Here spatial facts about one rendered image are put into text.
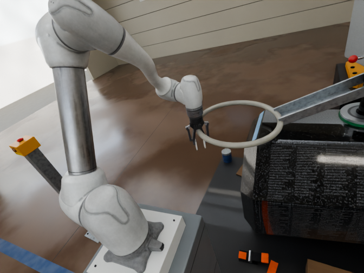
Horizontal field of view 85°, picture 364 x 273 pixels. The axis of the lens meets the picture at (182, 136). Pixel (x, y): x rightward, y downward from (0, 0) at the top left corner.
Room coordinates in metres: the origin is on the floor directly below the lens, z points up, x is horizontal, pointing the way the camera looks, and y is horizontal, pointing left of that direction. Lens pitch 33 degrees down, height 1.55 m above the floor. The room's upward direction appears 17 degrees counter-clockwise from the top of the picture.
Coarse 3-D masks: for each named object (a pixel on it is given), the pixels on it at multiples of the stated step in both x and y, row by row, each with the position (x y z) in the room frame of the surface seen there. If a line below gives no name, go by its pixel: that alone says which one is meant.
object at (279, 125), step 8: (224, 104) 1.19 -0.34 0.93; (232, 104) 1.18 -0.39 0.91; (240, 104) 1.16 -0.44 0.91; (248, 104) 1.13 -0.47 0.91; (256, 104) 1.09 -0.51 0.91; (264, 104) 1.05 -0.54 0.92; (208, 112) 1.15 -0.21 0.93; (272, 112) 0.96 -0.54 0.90; (280, 128) 0.79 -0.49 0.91; (200, 136) 0.89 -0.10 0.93; (208, 136) 0.86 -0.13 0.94; (264, 136) 0.75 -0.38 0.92; (272, 136) 0.74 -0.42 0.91; (216, 144) 0.80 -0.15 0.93; (224, 144) 0.77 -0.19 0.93; (232, 144) 0.76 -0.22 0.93; (240, 144) 0.74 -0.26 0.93; (248, 144) 0.73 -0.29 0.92; (256, 144) 0.72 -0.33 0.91
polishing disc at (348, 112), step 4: (348, 104) 0.88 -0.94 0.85; (352, 104) 0.87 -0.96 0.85; (356, 104) 0.86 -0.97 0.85; (344, 108) 0.85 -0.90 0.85; (348, 108) 0.84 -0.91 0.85; (352, 108) 0.83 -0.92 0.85; (356, 108) 0.82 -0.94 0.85; (340, 112) 0.83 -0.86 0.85; (344, 112) 0.82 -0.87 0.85; (348, 112) 0.81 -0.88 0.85; (352, 112) 0.80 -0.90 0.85; (344, 116) 0.79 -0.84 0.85; (348, 116) 0.78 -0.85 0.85; (352, 116) 0.77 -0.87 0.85; (356, 116) 0.76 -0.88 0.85; (360, 116) 0.75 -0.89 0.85; (348, 120) 0.76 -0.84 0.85; (352, 120) 0.74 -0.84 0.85; (356, 120) 0.73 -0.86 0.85; (360, 120) 0.73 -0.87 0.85; (360, 124) 0.71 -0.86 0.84
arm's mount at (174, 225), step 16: (176, 224) 0.47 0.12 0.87; (160, 240) 0.43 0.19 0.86; (176, 240) 0.43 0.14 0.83; (96, 256) 0.45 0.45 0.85; (160, 256) 0.37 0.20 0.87; (96, 272) 0.39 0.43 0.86; (112, 272) 0.37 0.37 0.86; (128, 272) 0.36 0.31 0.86; (144, 272) 0.34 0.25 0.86; (160, 272) 0.33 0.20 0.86
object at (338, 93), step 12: (336, 84) 0.86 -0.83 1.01; (348, 84) 0.84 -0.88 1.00; (312, 96) 0.89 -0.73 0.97; (324, 96) 0.87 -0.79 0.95; (336, 96) 0.77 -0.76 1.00; (348, 96) 0.75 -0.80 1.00; (360, 96) 0.74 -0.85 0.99; (276, 108) 0.95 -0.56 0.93; (288, 108) 0.93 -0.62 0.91; (300, 108) 0.89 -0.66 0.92; (312, 108) 0.80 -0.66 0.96; (324, 108) 0.78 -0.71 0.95; (288, 120) 0.83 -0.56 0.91
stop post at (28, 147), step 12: (12, 144) 1.25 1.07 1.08; (24, 144) 1.22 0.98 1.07; (36, 144) 1.26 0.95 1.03; (24, 156) 1.18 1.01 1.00; (36, 156) 1.24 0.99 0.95; (36, 168) 1.24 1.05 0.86; (48, 168) 1.24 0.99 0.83; (48, 180) 1.23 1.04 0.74; (60, 180) 1.25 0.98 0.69; (96, 240) 1.15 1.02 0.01
